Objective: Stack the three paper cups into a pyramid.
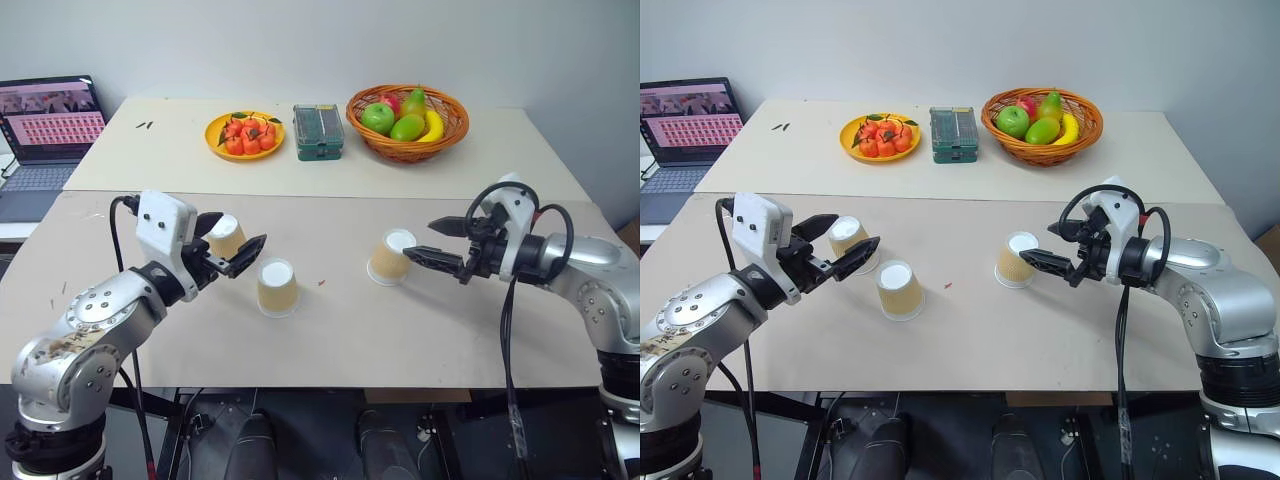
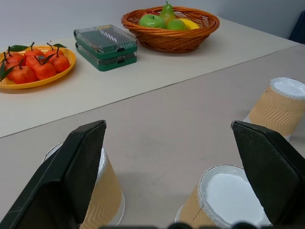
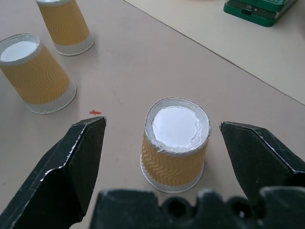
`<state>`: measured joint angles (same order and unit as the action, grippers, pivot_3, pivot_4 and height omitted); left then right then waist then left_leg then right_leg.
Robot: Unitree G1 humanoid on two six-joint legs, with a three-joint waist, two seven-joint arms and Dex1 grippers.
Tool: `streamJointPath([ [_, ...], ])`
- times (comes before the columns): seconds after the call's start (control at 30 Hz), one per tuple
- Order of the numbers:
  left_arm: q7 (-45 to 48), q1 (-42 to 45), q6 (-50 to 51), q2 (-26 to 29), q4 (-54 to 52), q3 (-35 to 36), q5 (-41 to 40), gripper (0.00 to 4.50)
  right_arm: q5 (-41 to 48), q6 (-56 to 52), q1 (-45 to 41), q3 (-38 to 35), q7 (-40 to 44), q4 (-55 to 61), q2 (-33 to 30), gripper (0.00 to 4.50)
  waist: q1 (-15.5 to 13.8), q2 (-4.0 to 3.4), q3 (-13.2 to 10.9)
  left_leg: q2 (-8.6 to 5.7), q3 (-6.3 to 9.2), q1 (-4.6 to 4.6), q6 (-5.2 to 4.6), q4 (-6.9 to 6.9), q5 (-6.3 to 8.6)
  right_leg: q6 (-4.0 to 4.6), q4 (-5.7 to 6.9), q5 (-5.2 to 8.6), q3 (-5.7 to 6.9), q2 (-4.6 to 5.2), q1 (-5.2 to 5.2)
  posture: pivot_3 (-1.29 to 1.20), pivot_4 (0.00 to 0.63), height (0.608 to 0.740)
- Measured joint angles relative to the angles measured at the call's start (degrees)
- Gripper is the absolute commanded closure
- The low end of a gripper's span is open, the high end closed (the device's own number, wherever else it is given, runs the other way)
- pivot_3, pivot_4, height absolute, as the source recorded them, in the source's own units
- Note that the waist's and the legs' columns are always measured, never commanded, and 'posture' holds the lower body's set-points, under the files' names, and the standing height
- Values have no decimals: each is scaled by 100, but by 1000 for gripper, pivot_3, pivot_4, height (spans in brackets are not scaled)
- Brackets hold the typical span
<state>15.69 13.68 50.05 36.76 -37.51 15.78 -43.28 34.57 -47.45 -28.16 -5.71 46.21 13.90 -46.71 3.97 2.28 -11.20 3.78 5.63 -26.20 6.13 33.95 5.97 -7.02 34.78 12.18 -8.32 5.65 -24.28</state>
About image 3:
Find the small red mark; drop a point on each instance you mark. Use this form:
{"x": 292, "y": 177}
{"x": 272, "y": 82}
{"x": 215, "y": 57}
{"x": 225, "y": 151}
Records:
{"x": 94, "y": 112}

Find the orange ribbed paper cup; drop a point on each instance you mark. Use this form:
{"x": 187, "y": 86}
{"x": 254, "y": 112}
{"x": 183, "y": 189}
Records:
{"x": 175, "y": 145}
{"x": 33, "y": 76}
{"x": 65, "y": 26}

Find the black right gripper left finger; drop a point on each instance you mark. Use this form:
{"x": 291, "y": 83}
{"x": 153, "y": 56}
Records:
{"x": 69, "y": 171}

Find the green plastic tool case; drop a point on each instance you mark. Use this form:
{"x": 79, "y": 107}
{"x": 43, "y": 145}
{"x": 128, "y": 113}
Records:
{"x": 258, "y": 10}

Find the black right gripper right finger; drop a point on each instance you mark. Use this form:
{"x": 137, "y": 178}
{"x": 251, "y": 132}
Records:
{"x": 259, "y": 162}

